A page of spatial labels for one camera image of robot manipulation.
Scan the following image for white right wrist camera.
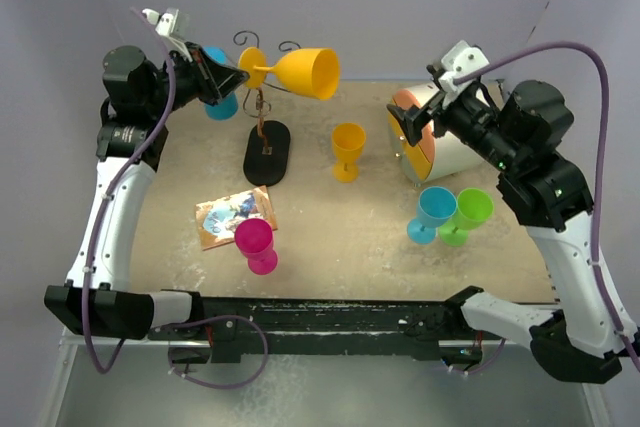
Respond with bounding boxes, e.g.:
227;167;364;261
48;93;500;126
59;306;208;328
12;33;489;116
427;40;489;106

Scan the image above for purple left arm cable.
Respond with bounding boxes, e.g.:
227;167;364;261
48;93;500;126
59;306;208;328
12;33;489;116
81;6;177;375

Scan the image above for metal wine glass rack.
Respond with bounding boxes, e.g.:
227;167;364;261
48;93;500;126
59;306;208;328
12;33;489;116
233;30;301;187

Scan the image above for yellow wine glass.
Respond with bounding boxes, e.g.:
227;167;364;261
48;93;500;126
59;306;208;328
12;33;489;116
331;123;366;183
238;47;341;100

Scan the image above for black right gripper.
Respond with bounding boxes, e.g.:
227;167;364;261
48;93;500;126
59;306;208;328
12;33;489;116
387;82;521;172

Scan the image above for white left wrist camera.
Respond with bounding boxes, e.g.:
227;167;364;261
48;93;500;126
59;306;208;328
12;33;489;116
142;8;191;60

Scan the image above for white cylindrical drawer cabinet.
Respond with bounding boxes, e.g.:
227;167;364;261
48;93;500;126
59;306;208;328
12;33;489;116
387;113;484;185

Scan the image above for illustrated book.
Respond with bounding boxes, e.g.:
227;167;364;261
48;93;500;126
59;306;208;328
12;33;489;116
194;186;278;251

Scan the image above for pink wine glass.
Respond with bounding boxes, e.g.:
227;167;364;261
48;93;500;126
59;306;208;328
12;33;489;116
234;218;278;275

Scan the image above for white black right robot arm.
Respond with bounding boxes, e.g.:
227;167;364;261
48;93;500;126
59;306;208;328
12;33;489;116
387;80;639;384

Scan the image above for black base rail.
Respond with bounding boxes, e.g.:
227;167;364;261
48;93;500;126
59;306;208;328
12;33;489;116
149;297;494;368

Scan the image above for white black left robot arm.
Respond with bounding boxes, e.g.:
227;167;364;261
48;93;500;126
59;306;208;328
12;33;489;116
44;41;339;342

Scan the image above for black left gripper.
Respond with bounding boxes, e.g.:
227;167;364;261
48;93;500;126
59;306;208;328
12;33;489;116
144;42;248;119

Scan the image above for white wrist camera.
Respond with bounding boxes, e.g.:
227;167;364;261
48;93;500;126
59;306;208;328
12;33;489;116
427;40;489;106
142;8;191;60

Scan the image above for green wine glass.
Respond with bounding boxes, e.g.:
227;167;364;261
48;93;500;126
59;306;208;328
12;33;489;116
438;188;494;247

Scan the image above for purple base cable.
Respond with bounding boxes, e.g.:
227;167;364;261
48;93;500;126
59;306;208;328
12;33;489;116
167;314;271;391

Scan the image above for blue wine glass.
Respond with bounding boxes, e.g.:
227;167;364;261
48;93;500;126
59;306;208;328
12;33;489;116
204;46;238;121
407;186;457;245

